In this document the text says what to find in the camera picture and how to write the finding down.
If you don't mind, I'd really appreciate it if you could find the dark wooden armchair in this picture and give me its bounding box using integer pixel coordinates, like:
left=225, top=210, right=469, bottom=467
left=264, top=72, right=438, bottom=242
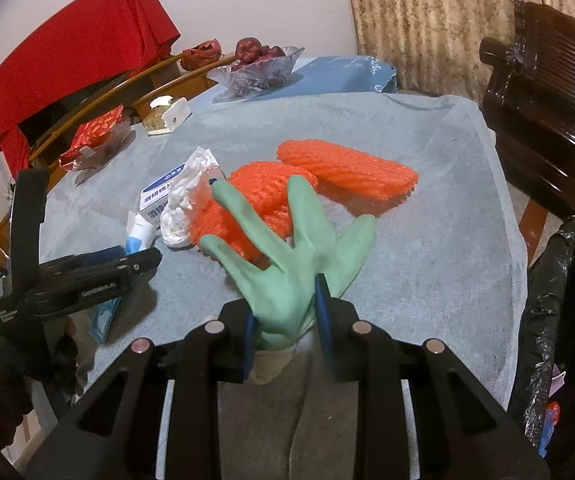
left=478, top=0, right=575, bottom=217

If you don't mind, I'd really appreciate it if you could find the person's left hand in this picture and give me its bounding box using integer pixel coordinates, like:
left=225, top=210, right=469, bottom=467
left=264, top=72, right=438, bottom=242
left=0, top=322, right=86, bottom=427

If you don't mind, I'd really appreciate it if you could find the green rubber glove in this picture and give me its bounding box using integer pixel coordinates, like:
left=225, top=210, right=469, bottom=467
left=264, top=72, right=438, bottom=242
left=200, top=175, right=378, bottom=386

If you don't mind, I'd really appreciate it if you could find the white and blue tube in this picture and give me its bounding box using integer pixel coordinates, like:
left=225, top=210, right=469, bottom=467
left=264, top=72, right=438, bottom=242
left=126, top=210, right=162, bottom=257

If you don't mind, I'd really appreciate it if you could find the crumpled white tissue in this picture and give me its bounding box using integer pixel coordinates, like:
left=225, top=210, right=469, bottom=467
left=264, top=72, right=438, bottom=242
left=160, top=147, right=226, bottom=250

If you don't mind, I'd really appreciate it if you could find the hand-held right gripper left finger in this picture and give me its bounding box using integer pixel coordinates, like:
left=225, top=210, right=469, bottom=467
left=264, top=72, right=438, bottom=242
left=28, top=301, right=261, bottom=480

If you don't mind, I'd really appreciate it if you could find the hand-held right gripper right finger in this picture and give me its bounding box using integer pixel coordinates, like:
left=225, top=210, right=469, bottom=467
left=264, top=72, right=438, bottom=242
left=314, top=274, right=551, bottom=480

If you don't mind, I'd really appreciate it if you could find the black-lined trash bin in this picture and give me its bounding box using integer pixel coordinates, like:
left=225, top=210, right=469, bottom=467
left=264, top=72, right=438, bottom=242
left=509, top=210, right=575, bottom=463

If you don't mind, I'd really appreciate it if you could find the red cloth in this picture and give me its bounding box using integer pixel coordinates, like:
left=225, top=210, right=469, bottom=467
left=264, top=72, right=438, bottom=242
left=0, top=0, right=182, bottom=177

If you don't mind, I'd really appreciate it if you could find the red patterned packet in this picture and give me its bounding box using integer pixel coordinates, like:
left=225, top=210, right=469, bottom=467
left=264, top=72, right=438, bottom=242
left=58, top=105, right=125, bottom=169

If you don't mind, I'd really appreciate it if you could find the glass fruit bowl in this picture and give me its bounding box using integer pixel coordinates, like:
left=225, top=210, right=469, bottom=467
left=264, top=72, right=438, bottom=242
left=206, top=46, right=306, bottom=102

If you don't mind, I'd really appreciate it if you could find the white cardboard box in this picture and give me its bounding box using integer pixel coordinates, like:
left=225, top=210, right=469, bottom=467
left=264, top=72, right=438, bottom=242
left=140, top=162, right=193, bottom=222

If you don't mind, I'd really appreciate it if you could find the white tissue box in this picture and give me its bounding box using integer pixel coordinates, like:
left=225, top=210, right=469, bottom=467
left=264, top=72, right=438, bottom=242
left=142, top=95, right=191, bottom=136

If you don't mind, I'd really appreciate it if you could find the patterned beige curtain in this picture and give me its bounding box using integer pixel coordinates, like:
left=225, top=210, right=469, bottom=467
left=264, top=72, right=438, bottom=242
left=342, top=0, right=575, bottom=97

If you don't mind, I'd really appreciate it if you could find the blue plastic packet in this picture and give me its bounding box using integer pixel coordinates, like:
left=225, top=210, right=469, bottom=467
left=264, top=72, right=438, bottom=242
left=89, top=292, right=124, bottom=345

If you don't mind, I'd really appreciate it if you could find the light blue tablecloth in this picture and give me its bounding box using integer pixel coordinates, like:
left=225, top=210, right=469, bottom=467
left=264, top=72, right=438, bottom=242
left=38, top=92, right=529, bottom=480

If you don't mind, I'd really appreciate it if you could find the orange foam net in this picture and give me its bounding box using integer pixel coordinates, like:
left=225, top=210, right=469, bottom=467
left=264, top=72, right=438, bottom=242
left=188, top=160, right=319, bottom=262
left=278, top=140, right=419, bottom=217

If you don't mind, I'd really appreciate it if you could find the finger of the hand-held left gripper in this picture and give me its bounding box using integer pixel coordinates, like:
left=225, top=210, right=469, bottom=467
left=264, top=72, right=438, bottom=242
left=85, top=247, right=163, bottom=286
left=42, top=246, right=137, bottom=275

